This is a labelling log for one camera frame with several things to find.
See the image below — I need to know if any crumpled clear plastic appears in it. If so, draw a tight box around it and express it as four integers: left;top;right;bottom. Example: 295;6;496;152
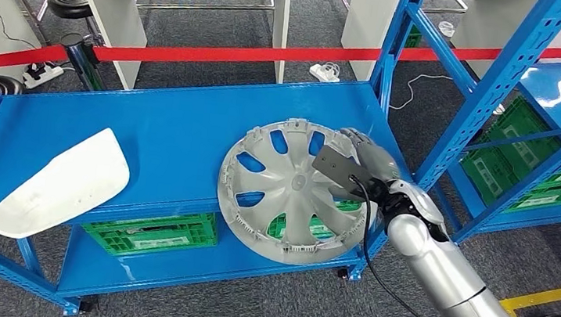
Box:
437;20;456;40

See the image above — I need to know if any white power strip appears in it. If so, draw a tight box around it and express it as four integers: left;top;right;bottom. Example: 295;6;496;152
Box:
308;61;342;85
20;61;65;94

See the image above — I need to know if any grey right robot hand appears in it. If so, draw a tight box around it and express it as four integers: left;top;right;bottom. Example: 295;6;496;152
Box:
333;127;407;187

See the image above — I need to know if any white plastic panel part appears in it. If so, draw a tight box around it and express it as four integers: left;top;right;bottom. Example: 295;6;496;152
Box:
0;116;135;250

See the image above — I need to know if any white floor cable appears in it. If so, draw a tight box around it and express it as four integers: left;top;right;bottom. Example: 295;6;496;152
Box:
389;70;455;117

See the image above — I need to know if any black stanchion post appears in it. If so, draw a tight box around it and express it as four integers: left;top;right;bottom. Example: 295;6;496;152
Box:
56;31;112;93

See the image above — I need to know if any silver wheel hubcap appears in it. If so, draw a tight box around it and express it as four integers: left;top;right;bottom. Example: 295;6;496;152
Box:
210;110;386;273

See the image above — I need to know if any red barrier belt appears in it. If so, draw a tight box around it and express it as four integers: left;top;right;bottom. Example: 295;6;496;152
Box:
0;0;561;131

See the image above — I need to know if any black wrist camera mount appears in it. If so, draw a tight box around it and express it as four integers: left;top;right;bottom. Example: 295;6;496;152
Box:
309;144;389;198

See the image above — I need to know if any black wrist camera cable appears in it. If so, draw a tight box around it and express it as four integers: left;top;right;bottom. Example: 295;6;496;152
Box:
336;175;476;317

